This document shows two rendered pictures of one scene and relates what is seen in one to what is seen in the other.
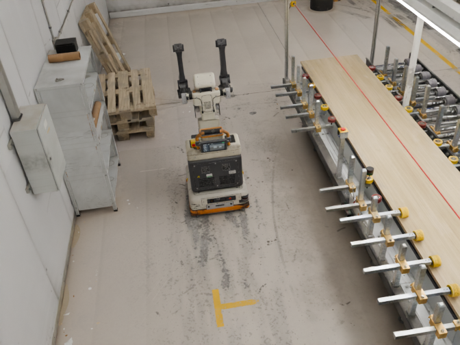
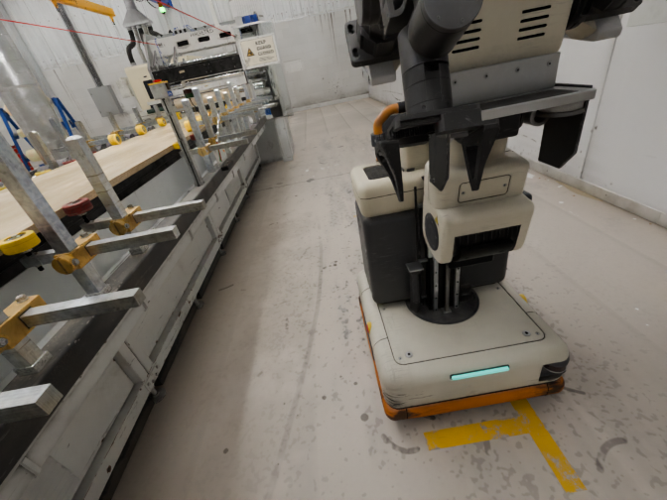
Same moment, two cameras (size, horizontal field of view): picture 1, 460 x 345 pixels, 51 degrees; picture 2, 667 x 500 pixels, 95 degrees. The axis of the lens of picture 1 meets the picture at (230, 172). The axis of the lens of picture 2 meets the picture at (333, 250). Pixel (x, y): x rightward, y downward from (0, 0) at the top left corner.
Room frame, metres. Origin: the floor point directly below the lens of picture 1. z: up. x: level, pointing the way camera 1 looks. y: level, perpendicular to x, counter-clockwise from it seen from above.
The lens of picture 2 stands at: (5.14, -0.12, 1.16)
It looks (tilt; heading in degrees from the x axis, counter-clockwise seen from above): 31 degrees down; 187
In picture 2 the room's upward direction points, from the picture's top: 11 degrees counter-clockwise
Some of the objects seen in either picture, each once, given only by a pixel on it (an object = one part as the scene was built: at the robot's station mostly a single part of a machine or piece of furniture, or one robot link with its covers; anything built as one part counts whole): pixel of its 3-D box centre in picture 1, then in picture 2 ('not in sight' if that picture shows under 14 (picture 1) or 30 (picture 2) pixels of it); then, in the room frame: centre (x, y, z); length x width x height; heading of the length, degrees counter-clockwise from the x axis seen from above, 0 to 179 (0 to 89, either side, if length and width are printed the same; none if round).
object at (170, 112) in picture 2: (340, 157); (183, 144); (3.47, -0.98, 0.93); 0.05 x 0.05 x 0.45; 5
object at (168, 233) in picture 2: (305, 114); (101, 247); (4.41, -0.84, 0.83); 0.43 x 0.03 x 0.04; 95
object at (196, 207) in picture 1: (215, 185); (440, 319); (4.18, 0.16, 0.16); 0.67 x 0.64 x 0.25; 5
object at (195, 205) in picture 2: (312, 128); (144, 216); (4.16, -0.87, 0.81); 0.43 x 0.03 x 0.04; 95
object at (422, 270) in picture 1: (416, 291); (236, 109); (1.96, -1.13, 0.93); 0.04 x 0.04 x 0.48; 5
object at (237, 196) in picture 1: (221, 198); not in sight; (3.86, 0.11, 0.23); 0.41 x 0.02 x 0.08; 95
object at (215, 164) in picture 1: (213, 158); (432, 221); (4.09, 0.15, 0.59); 0.55 x 0.34 x 0.83; 95
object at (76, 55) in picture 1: (64, 57); not in sight; (4.60, 1.54, 1.59); 0.30 x 0.08 x 0.08; 95
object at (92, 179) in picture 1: (83, 132); not in sight; (4.49, 1.52, 0.78); 0.90 x 0.45 x 1.55; 5
